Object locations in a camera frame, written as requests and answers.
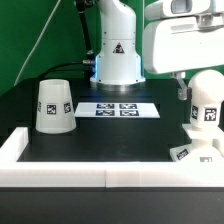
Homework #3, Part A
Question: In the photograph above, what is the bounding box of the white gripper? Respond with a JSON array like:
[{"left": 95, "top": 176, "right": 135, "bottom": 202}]
[{"left": 142, "top": 17, "right": 224, "bottom": 101}]

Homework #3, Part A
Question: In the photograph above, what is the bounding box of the white lamp bulb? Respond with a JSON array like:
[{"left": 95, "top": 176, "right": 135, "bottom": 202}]
[{"left": 188, "top": 70, "right": 224, "bottom": 129}]

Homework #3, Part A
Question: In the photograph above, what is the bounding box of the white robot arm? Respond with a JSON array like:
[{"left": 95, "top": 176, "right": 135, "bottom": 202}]
[{"left": 91, "top": 0, "right": 224, "bottom": 100}]

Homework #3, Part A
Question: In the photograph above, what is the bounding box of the white lamp shade cone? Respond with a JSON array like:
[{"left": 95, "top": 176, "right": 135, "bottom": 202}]
[{"left": 36, "top": 79, "right": 76, "bottom": 134}]

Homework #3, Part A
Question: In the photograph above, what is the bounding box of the white marker sheet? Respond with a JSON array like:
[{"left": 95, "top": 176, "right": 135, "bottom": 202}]
[{"left": 75, "top": 102, "right": 160, "bottom": 119}]

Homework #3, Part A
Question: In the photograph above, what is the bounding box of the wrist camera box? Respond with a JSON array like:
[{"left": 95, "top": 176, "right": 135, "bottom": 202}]
[{"left": 145, "top": 0, "right": 224, "bottom": 21}]

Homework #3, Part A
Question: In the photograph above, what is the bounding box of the black cable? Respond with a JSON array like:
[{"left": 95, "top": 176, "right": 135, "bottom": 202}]
[{"left": 19, "top": 0, "right": 98, "bottom": 84}]

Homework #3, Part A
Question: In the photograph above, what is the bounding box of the white cable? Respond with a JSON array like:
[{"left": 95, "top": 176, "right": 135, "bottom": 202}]
[{"left": 13, "top": 0, "right": 63, "bottom": 88}]

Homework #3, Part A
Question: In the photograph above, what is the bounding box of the white foam wall frame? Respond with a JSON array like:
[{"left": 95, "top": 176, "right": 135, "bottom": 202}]
[{"left": 0, "top": 127, "right": 224, "bottom": 188}]

